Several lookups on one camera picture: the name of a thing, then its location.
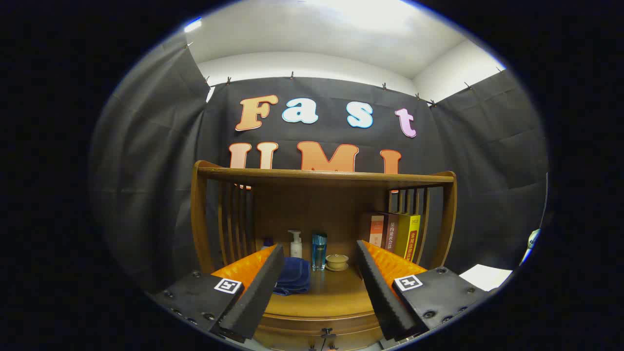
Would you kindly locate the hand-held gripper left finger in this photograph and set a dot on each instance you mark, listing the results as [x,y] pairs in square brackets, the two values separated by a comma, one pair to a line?
[261,292]

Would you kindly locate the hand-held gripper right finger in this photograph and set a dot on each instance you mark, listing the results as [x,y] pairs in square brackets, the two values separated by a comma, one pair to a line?
[378,292]

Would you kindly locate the wooden drawer with black knob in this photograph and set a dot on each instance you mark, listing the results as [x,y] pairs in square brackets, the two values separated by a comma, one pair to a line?
[302,336]

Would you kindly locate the wooden countertop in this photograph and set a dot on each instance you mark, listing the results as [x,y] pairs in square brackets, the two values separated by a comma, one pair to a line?
[331,295]

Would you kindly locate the wooden cabinet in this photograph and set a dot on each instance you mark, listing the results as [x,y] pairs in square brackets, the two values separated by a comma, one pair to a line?
[317,204]

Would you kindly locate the blue folded towel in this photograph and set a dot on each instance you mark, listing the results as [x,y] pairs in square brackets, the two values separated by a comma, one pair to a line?
[295,275]

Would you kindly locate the small blue-capped lotion bottle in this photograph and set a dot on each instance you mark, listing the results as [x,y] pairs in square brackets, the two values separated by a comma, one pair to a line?
[267,242]

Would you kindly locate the yellow lidded tea cup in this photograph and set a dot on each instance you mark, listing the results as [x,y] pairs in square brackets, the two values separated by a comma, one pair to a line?
[337,262]

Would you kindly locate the white pump bottle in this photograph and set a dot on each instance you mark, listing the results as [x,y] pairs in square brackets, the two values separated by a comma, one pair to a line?
[296,248]

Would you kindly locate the brown book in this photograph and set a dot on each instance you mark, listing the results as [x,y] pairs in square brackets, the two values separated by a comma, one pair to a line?
[392,234]

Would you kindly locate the beige book with orange band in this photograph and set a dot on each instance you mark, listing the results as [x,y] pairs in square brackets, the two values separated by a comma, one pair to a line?
[376,231]

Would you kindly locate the yellow book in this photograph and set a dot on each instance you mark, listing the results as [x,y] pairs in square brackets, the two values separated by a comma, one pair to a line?
[408,236]

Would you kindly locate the blue glass bottle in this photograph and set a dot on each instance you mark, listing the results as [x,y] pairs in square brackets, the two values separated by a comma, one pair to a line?
[319,251]

